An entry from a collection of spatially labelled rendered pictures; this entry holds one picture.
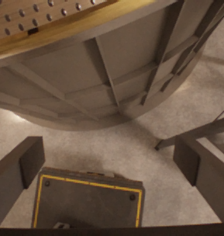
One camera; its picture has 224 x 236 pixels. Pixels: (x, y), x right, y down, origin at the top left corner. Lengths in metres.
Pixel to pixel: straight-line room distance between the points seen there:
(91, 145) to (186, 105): 0.84
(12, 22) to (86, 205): 1.05
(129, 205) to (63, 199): 0.41
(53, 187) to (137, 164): 0.65
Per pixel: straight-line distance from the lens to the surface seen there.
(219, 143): 0.89
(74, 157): 1.49
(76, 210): 1.22
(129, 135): 1.41
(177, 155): 0.17
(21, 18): 0.33
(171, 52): 0.73
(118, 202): 1.15
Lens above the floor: 1.41
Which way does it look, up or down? 81 degrees down
